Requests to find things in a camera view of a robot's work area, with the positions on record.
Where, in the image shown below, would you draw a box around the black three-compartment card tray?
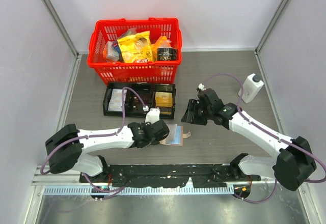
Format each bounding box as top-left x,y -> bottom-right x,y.
102,82 -> 176,120

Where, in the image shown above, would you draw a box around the pink leather card holder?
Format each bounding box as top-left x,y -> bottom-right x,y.
160,124 -> 191,146

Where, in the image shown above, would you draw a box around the left aluminium corner post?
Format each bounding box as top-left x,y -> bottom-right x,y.
30,0 -> 79,57

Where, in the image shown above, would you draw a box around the aluminium corner post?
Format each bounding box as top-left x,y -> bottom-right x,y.
30,0 -> 79,57
254,0 -> 304,55

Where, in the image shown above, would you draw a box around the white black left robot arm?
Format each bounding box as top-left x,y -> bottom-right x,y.
40,120 -> 170,182

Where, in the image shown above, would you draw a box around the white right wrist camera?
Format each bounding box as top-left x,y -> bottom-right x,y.
196,83 -> 206,93

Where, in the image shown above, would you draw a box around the dark brown cards in tray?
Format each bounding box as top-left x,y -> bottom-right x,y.
130,85 -> 152,113

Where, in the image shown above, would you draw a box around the yellow chips bag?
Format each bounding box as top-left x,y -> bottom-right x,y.
118,31 -> 154,64

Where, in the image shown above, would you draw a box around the black round can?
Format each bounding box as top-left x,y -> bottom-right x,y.
157,47 -> 178,61

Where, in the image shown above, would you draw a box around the grey small box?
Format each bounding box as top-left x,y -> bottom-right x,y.
103,41 -> 120,62

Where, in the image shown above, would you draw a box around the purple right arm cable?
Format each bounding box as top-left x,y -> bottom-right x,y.
202,73 -> 326,204

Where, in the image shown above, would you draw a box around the white cards in tray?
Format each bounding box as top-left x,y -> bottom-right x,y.
107,89 -> 127,112

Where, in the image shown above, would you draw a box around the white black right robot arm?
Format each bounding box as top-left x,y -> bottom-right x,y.
182,89 -> 316,191

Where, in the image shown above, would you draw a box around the right aluminium corner post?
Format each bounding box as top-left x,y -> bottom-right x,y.
254,0 -> 304,55

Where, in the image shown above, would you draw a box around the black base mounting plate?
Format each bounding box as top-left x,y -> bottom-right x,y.
89,164 -> 261,188

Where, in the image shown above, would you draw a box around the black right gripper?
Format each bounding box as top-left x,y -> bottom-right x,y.
181,99 -> 212,126

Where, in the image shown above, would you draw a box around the white bottle with black cap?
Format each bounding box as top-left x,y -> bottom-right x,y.
238,73 -> 264,103

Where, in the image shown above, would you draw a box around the gold cards in tray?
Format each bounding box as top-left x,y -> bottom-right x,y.
155,92 -> 173,115

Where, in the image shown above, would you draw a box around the orange snack bag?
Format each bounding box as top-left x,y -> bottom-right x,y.
151,36 -> 171,59

